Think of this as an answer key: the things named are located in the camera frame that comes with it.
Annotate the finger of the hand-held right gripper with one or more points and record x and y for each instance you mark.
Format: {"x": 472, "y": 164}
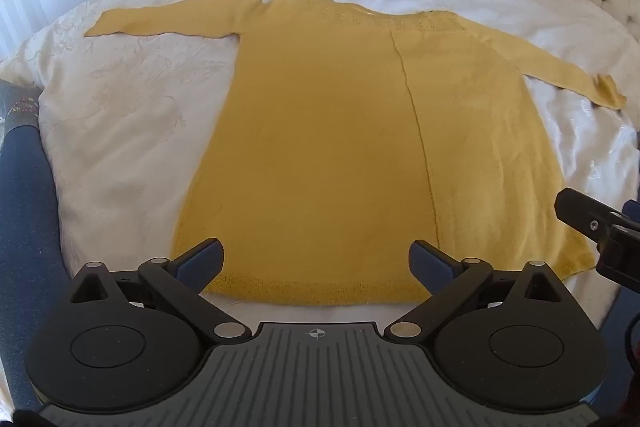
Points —
{"x": 582, "y": 214}

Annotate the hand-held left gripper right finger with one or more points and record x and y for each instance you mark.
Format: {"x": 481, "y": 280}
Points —
{"x": 431, "y": 263}

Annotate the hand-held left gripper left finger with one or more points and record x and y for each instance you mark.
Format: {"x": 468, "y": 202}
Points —
{"x": 202, "y": 263}

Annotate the yellow knit sweater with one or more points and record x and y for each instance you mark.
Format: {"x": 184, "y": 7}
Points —
{"x": 325, "y": 132}

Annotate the white embroidered bedspread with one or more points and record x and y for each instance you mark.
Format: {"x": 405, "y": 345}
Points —
{"x": 125, "y": 107}

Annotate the dark blue cloth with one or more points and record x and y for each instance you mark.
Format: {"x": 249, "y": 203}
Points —
{"x": 25, "y": 217}

